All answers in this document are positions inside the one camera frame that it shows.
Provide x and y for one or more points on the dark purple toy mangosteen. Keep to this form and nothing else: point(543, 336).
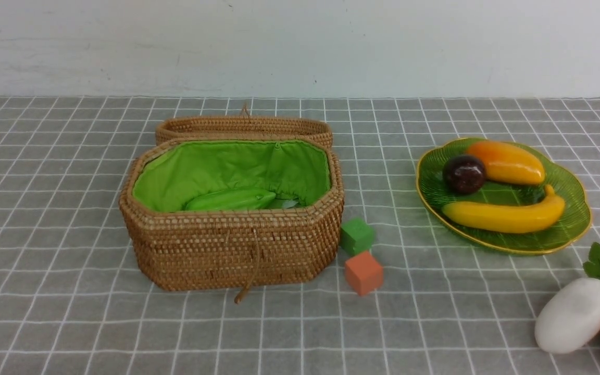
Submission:
point(464, 174)

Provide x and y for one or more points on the orange toy mango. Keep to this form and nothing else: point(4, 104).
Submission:
point(508, 163)

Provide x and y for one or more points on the yellow toy banana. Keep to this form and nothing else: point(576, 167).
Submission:
point(508, 219)

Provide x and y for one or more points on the white toy radish with leaves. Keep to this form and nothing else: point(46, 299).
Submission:
point(572, 317)

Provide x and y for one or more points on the green foam cube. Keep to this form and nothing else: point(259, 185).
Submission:
point(356, 236)

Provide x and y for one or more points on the woven wicker basket lid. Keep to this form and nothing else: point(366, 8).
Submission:
point(244, 125)

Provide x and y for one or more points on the orange foam cube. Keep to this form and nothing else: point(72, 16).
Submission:
point(363, 273)

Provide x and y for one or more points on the woven wicker basket green lining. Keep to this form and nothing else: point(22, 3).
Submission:
point(233, 213)

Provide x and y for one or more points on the grey checkered tablecloth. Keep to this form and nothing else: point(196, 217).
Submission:
point(72, 300)

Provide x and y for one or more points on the green glass plate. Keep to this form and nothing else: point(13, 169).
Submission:
point(574, 223)

